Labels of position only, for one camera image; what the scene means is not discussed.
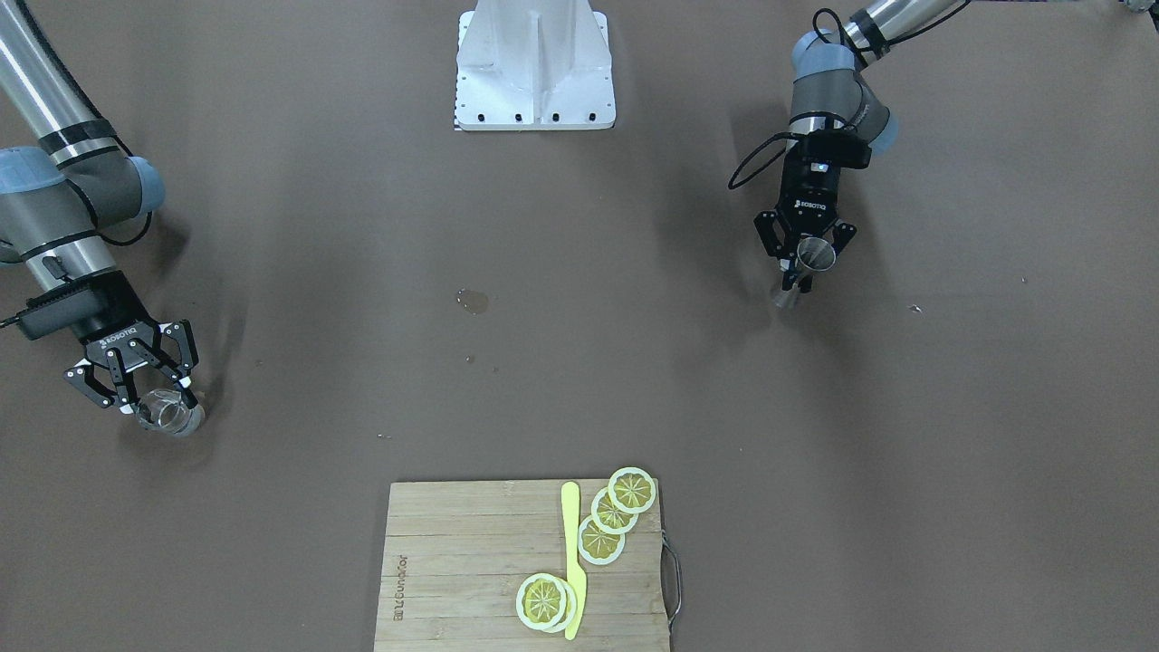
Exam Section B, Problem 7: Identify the lemon slice outer row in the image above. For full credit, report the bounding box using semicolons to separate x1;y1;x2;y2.
606;466;658;514

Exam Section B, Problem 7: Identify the wooden cutting board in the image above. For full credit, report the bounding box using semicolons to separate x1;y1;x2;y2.
373;479;681;651

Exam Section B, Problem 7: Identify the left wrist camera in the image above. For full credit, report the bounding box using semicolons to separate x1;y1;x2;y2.
794;129;872;169

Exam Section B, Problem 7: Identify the lemon slice under pair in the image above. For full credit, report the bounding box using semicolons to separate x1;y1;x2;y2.
545;580;580;633

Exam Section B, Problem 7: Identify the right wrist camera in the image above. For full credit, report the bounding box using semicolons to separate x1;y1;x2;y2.
15;272;137;340

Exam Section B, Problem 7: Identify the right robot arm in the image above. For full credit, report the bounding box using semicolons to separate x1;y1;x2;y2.
1;1;199;416

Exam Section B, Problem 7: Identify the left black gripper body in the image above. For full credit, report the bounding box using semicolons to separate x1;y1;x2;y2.
777;154;843;244

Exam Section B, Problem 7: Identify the steel measuring jigger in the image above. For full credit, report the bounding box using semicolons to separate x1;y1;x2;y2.
771;236;838;310

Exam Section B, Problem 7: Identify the lemon slice middle row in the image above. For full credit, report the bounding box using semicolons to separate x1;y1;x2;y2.
590;486;637;535

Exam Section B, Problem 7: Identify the clear glass cup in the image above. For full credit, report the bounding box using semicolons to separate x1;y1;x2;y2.
136;389;206;438

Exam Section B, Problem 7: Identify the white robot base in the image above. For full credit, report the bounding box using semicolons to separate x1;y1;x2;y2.
453;1;617;132

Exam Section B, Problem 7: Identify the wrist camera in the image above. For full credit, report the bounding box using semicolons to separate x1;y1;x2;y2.
794;129;872;169
15;272;137;340

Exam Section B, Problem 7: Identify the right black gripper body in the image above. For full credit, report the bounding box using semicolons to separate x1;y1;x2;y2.
83;317;163;379

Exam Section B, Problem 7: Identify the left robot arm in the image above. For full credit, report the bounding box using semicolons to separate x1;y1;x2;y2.
755;1;965;292

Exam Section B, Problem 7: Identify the yellow plastic knife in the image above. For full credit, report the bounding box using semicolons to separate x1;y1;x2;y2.
561;479;588;642

